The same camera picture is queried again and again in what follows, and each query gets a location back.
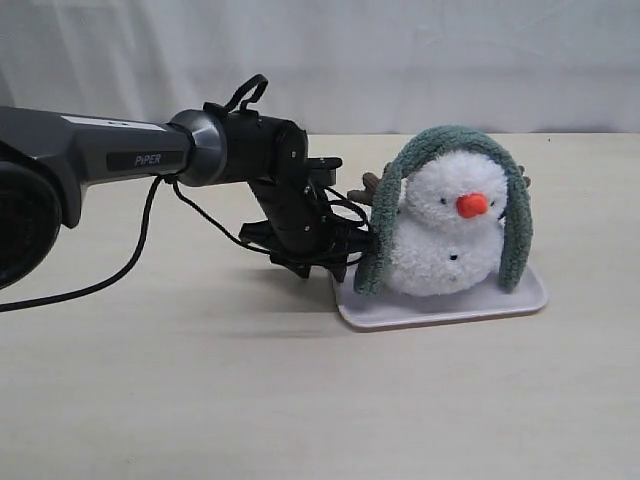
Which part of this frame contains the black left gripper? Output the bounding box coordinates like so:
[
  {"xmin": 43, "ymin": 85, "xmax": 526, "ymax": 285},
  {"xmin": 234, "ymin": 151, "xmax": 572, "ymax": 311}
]
[{"xmin": 239, "ymin": 179, "xmax": 374, "ymax": 280}]

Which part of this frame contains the green knitted scarf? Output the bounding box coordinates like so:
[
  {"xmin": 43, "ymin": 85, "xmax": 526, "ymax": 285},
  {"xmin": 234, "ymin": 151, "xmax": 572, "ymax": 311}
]
[{"xmin": 352, "ymin": 124, "xmax": 534, "ymax": 295}]

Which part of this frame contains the white plush snowman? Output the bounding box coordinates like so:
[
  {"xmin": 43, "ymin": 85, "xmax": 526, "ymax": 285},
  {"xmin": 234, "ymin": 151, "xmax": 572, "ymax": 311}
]
[{"xmin": 347, "ymin": 149, "xmax": 531, "ymax": 298}]

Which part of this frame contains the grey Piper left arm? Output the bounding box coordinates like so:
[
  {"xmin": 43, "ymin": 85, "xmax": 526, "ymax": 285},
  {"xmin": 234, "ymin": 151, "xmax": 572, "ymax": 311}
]
[{"xmin": 1, "ymin": 103, "xmax": 373, "ymax": 286}]

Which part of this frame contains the white rectangular tray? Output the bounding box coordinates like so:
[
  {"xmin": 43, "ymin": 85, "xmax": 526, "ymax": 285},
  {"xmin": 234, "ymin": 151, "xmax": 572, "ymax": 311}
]
[{"xmin": 330, "ymin": 264, "xmax": 550, "ymax": 332}]

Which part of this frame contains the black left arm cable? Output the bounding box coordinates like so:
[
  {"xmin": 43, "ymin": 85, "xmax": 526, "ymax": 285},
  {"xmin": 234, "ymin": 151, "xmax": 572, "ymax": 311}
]
[{"xmin": 0, "ymin": 73, "xmax": 374, "ymax": 314}]

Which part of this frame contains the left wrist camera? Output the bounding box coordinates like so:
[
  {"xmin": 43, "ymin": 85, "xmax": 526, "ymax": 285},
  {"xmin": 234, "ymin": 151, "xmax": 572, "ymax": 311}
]
[{"xmin": 306, "ymin": 156, "xmax": 343, "ymax": 186}]

